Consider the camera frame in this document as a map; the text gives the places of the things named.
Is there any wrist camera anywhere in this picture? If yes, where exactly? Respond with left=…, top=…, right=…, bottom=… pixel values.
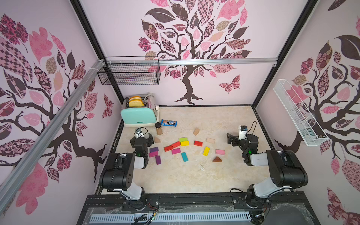
left=134, top=127, right=144, bottom=139
left=238, top=125, right=248, bottom=140

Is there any red block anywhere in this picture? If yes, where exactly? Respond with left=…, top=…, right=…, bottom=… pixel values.
left=172, top=141, right=181, bottom=149
left=164, top=145, right=174, bottom=152
left=194, top=141, right=203, bottom=147

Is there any blue candy bag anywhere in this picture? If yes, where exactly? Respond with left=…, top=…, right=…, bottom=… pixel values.
left=161, top=120, right=178, bottom=127

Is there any purple rectangular block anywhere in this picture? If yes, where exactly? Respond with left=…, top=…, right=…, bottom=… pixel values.
left=149, top=147, right=159, bottom=153

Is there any magenta block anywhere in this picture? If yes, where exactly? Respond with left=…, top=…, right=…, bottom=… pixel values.
left=172, top=148, right=181, bottom=155
left=149, top=151, right=158, bottom=158

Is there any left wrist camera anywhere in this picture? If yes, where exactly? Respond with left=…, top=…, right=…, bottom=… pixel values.
left=134, top=127, right=144, bottom=139

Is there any beige rectangular block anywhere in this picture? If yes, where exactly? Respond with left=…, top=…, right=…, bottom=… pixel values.
left=206, top=138, right=216, bottom=144

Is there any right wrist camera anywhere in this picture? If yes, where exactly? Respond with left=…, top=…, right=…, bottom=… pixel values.
left=238, top=125, right=248, bottom=140

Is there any purple triangle block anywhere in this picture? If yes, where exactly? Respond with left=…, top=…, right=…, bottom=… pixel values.
left=155, top=156, right=161, bottom=165

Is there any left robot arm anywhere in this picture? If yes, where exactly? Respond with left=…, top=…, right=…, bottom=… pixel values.
left=99, top=136, right=154, bottom=211

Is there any yellow block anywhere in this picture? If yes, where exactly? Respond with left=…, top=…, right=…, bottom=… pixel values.
left=181, top=141, right=190, bottom=146
left=202, top=147, right=210, bottom=156

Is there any pink flat block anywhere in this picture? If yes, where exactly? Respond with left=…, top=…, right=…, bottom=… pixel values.
left=215, top=149, right=226, bottom=155

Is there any black wire basket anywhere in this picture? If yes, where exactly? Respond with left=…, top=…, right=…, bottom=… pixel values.
left=97, top=56, right=161, bottom=85

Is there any teal rectangular block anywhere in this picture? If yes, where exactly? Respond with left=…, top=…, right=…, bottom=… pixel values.
left=181, top=152, right=188, bottom=162

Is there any natural wood triangle block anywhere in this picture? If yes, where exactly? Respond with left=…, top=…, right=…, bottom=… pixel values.
left=153, top=137, right=161, bottom=143

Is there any yellow toast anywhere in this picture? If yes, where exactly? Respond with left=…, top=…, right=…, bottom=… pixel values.
left=128, top=96, right=142, bottom=102
left=128, top=99, right=145, bottom=107

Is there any yellow toast back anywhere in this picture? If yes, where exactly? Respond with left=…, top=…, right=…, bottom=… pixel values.
left=128, top=96, right=142, bottom=102

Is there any white slotted cable duct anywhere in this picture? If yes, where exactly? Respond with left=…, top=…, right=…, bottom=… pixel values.
left=88, top=211, right=251, bottom=225

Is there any lime green block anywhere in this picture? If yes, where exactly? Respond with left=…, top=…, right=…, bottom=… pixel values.
left=179, top=137, right=188, bottom=142

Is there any brown triangle block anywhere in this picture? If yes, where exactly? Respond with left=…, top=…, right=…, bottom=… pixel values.
left=212, top=156, right=222, bottom=163

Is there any white wire shelf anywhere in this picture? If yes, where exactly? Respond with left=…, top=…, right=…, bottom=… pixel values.
left=273, top=79, right=330, bottom=147

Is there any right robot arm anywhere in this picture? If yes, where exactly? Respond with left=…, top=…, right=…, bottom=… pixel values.
left=226, top=133, right=308, bottom=209

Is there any yellow toast front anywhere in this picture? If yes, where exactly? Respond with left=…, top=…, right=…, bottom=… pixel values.
left=128, top=99, right=145, bottom=107

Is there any mint green toaster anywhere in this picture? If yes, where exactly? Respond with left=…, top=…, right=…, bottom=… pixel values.
left=121, top=93, right=160, bottom=128

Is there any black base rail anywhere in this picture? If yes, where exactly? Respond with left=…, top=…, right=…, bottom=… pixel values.
left=77, top=191, right=319, bottom=225

